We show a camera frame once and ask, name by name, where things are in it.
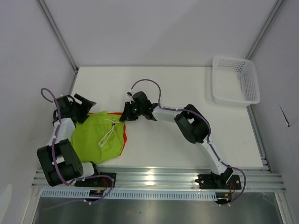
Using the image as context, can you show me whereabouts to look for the left aluminium corner post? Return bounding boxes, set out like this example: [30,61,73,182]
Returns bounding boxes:
[36,0,78,73]

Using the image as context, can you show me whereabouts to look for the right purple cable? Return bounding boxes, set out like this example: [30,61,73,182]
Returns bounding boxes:
[130,79,247,207]

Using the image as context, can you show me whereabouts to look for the green shorts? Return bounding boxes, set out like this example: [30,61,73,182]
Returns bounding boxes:
[71,111,127,164]

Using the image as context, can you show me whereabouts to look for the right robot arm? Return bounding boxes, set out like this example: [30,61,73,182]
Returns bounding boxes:
[120,91,233,189]

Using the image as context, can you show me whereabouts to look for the orange shorts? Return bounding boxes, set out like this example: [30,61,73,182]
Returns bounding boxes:
[89,111,127,161]

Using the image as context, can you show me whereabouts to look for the aluminium front rail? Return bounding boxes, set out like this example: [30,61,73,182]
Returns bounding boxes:
[31,166,287,193]

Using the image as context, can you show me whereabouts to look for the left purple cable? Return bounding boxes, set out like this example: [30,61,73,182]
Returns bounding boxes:
[39,87,115,210]

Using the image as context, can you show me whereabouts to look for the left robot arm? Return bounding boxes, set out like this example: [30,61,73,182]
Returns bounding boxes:
[37,94,101,187]

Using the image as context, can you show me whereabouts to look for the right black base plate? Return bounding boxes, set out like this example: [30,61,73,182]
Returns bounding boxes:
[195,174,242,190]

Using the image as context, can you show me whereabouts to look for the white plastic basket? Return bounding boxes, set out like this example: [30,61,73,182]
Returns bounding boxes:
[212,56,260,107]

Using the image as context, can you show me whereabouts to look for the purple cable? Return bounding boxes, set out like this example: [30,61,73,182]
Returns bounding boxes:
[130,79,247,207]
[39,87,115,210]

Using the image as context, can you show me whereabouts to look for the aluminium corner post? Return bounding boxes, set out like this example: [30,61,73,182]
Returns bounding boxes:
[36,0,78,73]
[245,0,287,60]

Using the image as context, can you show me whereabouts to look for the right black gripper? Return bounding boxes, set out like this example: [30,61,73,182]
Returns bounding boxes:
[119,102,144,122]

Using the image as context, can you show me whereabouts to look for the right aluminium corner post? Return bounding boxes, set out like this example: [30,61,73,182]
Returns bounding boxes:
[245,0,287,60]

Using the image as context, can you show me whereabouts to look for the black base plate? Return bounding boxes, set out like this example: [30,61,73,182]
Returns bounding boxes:
[195,174,242,190]
[74,172,116,188]

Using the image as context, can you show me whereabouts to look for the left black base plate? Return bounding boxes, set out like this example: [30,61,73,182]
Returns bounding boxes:
[74,172,116,188]

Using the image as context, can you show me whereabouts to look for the white slotted cable duct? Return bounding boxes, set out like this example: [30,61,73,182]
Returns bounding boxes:
[41,189,217,201]

